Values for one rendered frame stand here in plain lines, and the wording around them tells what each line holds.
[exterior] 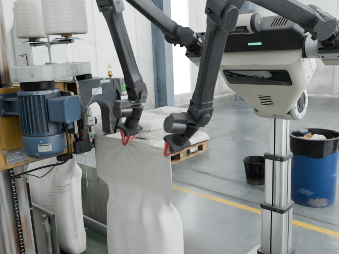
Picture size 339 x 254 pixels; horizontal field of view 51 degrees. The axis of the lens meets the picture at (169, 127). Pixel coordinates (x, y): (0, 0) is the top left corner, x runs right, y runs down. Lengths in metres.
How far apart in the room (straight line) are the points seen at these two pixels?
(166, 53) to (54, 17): 6.05
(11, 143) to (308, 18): 1.15
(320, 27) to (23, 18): 1.14
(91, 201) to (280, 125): 1.38
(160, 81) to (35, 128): 6.40
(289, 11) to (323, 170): 2.44
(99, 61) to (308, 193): 4.51
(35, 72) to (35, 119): 0.17
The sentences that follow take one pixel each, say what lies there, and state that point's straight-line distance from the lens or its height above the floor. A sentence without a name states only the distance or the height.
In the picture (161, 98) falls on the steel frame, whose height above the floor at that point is 0.48.
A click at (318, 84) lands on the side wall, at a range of 9.57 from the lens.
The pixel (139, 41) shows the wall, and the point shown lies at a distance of 7.39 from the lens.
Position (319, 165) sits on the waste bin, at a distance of 3.42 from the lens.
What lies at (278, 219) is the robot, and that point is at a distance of 1.84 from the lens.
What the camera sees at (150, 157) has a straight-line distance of 1.45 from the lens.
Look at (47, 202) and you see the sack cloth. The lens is 2.06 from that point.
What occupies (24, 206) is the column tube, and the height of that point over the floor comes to 0.83.
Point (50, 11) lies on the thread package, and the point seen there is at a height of 1.61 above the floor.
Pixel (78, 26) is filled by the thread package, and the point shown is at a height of 1.55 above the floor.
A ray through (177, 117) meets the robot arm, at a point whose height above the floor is 1.23.
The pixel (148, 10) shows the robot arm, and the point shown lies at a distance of 1.45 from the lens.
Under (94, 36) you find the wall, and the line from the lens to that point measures 6.69.
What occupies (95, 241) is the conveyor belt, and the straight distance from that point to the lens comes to 2.23.
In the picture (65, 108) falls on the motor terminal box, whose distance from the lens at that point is 1.28.
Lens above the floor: 1.44
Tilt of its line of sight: 12 degrees down
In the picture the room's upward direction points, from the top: 3 degrees counter-clockwise
